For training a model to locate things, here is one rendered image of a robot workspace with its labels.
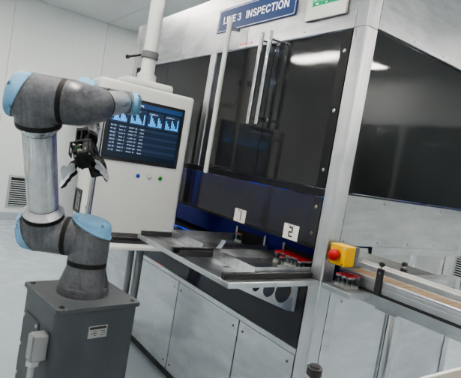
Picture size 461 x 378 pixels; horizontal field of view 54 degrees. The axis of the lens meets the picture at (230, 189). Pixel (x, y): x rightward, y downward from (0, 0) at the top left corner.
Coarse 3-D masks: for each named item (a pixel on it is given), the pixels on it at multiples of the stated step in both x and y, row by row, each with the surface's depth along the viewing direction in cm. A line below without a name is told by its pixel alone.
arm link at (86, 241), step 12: (84, 216) 134; (96, 216) 140; (72, 228) 131; (84, 228) 130; (96, 228) 131; (108, 228) 134; (60, 240) 130; (72, 240) 130; (84, 240) 130; (96, 240) 131; (108, 240) 135; (60, 252) 132; (72, 252) 131; (84, 252) 131; (96, 252) 132; (108, 252) 137; (84, 264) 131; (96, 264) 132
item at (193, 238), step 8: (176, 232) 198; (184, 232) 205; (192, 232) 207; (200, 232) 210; (208, 232) 212; (216, 232) 215; (224, 232) 217; (232, 232) 220; (184, 240) 192; (192, 240) 187; (200, 240) 204; (208, 240) 208; (216, 240) 211; (224, 240) 215; (232, 240) 219; (248, 248) 194; (256, 248) 197; (264, 248) 199
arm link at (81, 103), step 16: (64, 96) 109; (80, 96) 110; (96, 96) 114; (112, 96) 122; (128, 96) 147; (64, 112) 110; (80, 112) 111; (96, 112) 114; (112, 112) 122; (128, 112) 152
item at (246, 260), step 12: (216, 252) 172; (228, 252) 177; (240, 252) 181; (252, 252) 184; (264, 252) 188; (228, 264) 165; (240, 264) 160; (252, 264) 172; (264, 264) 176; (276, 264) 179
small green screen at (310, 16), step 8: (312, 0) 180; (320, 0) 176; (328, 0) 172; (336, 0) 169; (344, 0) 166; (312, 8) 179; (320, 8) 175; (328, 8) 172; (336, 8) 169; (344, 8) 165; (312, 16) 179; (320, 16) 175; (328, 16) 172
